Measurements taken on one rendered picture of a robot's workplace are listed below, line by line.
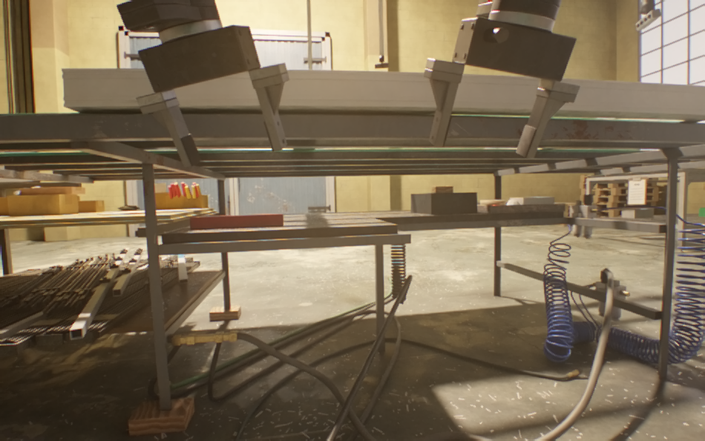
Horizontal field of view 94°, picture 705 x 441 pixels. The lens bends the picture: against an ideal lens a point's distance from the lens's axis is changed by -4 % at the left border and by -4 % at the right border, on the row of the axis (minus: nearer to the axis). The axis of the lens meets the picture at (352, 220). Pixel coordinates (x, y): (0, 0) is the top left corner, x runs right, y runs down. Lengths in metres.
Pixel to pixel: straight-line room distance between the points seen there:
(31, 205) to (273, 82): 1.62
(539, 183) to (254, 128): 8.68
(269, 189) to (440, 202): 5.79
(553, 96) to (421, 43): 7.91
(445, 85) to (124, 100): 0.58
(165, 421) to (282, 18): 7.54
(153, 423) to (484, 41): 1.24
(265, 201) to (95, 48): 4.31
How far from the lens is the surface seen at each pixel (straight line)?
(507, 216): 1.72
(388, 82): 0.75
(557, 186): 9.48
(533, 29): 0.49
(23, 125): 0.88
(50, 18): 8.71
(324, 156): 1.32
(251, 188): 7.25
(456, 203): 1.69
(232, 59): 0.46
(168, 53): 0.50
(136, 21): 0.43
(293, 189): 7.18
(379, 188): 7.05
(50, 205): 1.93
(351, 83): 0.74
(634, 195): 5.30
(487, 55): 0.47
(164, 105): 0.52
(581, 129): 0.98
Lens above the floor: 0.69
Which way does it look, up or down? 4 degrees down
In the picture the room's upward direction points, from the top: 1 degrees counter-clockwise
